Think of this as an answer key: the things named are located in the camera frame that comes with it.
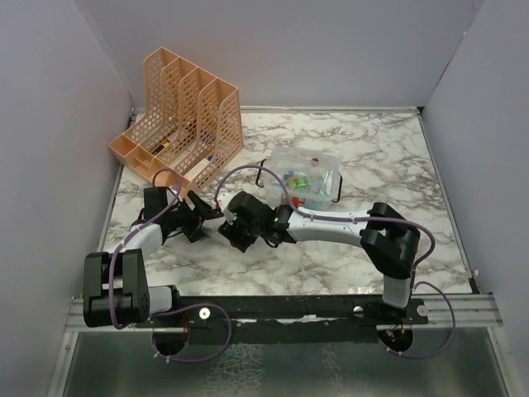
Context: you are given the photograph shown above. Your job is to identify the peach plastic file organizer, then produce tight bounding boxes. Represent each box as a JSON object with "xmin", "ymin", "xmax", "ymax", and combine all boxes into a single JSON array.
[{"xmin": 109, "ymin": 47, "xmax": 244, "ymax": 193}]

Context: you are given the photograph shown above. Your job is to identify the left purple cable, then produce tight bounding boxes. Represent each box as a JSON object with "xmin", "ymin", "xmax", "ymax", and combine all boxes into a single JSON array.
[{"xmin": 107, "ymin": 169, "xmax": 233, "ymax": 365}]

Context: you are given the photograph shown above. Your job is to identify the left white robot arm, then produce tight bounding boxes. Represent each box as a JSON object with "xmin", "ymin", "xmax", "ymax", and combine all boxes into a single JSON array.
[{"xmin": 83, "ymin": 187, "xmax": 223, "ymax": 329}]

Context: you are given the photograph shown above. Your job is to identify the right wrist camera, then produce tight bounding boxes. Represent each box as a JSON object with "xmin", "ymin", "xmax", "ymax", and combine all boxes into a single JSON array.
[{"xmin": 217, "ymin": 193, "xmax": 234, "ymax": 219}]

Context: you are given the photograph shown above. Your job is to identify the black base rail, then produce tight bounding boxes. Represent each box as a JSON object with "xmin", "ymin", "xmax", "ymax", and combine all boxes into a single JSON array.
[{"xmin": 137, "ymin": 294, "xmax": 428, "ymax": 345}]

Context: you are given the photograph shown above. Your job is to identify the clear plastic medicine box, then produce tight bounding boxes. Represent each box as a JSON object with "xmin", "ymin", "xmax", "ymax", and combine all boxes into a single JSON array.
[{"xmin": 255, "ymin": 146, "xmax": 343, "ymax": 211}]

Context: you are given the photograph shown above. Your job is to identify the clear teal sachet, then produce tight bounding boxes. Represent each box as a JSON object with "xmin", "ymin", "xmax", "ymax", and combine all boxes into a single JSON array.
[{"xmin": 320, "ymin": 170, "xmax": 334, "ymax": 197}]

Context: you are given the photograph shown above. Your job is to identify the green small medicine box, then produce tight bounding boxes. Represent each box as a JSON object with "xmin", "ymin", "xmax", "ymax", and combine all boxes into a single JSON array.
[{"xmin": 288, "ymin": 176, "xmax": 309, "ymax": 189}]

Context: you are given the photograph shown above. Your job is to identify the clear teal blister packs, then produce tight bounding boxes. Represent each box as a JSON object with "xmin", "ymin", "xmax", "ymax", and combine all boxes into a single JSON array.
[{"xmin": 305, "ymin": 184, "xmax": 333, "ymax": 210}]

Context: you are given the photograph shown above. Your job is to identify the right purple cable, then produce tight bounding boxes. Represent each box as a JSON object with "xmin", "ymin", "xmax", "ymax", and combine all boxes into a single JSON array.
[{"xmin": 214, "ymin": 164, "xmax": 458, "ymax": 359}]

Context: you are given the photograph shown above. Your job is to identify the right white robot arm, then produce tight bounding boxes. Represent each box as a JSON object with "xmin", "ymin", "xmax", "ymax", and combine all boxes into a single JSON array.
[{"xmin": 217, "ymin": 192, "xmax": 421, "ymax": 323}]

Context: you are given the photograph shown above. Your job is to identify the purple cable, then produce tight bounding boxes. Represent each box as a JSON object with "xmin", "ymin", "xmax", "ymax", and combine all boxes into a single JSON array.
[
  {"xmin": 214, "ymin": 164, "xmax": 458, "ymax": 359},
  {"xmin": 107, "ymin": 169, "xmax": 233, "ymax": 365}
]

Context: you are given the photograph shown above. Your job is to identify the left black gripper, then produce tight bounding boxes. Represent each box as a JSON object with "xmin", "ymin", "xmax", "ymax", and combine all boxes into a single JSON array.
[{"xmin": 164, "ymin": 190, "xmax": 224, "ymax": 242}]

